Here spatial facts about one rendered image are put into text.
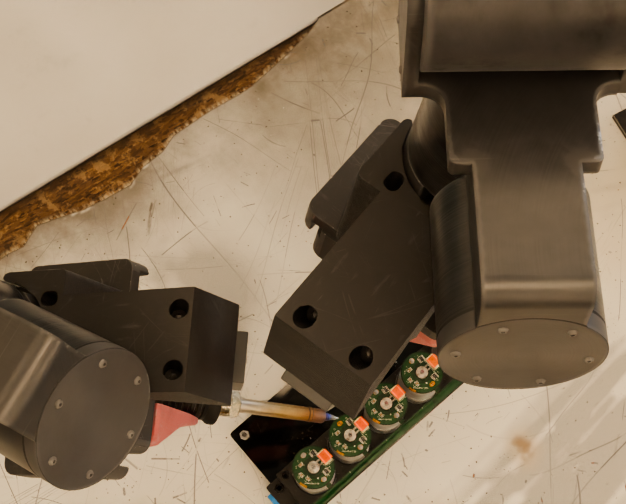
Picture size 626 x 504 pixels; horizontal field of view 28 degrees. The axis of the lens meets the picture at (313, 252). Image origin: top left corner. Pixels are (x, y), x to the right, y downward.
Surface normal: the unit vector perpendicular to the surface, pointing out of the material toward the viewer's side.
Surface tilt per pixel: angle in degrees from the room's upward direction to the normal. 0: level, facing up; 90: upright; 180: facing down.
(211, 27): 0
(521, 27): 55
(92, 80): 0
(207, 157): 0
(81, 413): 64
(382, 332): 17
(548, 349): 76
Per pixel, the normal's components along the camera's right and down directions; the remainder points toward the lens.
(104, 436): 0.78, 0.29
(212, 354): 0.87, -0.07
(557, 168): -0.02, -0.48
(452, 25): 0.00, 0.64
